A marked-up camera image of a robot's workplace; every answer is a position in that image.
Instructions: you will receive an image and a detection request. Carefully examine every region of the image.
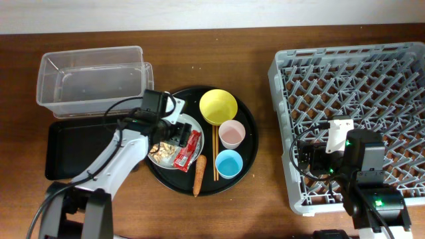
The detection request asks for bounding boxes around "red snack wrapper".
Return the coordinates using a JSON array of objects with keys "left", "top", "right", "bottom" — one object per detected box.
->
[{"left": 173, "top": 130, "right": 201, "bottom": 172}]

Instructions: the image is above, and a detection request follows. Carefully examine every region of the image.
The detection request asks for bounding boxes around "orange carrot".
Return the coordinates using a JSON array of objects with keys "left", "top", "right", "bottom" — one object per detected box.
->
[{"left": 193, "top": 155, "right": 207, "bottom": 197}]

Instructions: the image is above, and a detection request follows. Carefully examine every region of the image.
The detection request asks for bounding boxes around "yellow bowl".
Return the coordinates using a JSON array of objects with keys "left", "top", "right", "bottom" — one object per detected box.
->
[{"left": 199, "top": 89, "right": 238, "bottom": 125}]

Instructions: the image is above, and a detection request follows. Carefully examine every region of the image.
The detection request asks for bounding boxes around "pink cup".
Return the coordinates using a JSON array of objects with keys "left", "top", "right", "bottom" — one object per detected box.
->
[{"left": 218, "top": 119, "right": 246, "bottom": 149}]

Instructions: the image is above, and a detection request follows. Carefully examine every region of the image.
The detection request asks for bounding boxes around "blue cup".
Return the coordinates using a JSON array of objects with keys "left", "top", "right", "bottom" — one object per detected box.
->
[{"left": 216, "top": 149, "right": 243, "bottom": 179}]

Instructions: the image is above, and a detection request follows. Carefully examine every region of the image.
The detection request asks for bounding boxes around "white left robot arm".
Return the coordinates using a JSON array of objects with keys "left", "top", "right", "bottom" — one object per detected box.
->
[{"left": 26, "top": 118, "right": 192, "bottom": 238}]

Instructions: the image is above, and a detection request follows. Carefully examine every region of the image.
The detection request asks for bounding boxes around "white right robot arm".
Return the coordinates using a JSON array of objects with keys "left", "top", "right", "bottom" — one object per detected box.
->
[{"left": 291, "top": 129, "right": 412, "bottom": 238}]

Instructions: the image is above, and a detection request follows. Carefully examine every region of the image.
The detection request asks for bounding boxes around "grey dishwasher rack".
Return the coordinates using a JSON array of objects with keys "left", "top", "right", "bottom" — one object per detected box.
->
[{"left": 268, "top": 42, "right": 424, "bottom": 216}]

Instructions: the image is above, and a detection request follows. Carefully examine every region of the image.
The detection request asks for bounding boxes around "nut shells and rice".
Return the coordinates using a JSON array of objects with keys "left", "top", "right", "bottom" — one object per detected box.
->
[{"left": 149, "top": 142, "right": 177, "bottom": 163}]

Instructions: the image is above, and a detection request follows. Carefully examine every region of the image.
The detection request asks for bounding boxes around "grey round plate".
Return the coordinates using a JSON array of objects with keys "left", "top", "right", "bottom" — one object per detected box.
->
[{"left": 147, "top": 114, "right": 205, "bottom": 170}]

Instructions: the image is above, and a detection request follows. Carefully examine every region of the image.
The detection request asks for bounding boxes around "round black serving tray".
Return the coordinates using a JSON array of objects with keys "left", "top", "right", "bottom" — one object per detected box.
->
[{"left": 146, "top": 86, "right": 259, "bottom": 197}]

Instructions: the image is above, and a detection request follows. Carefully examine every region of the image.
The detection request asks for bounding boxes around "black rectangular tray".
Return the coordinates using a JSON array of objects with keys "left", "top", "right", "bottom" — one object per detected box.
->
[{"left": 44, "top": 115, "right": 124, "bottom": 181}]

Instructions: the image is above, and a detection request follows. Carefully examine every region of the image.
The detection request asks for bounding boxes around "clear plastic bin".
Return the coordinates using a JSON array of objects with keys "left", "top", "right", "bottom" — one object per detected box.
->
[{"left": 36, "top": 46, "right": 154, "bottom": 119}]

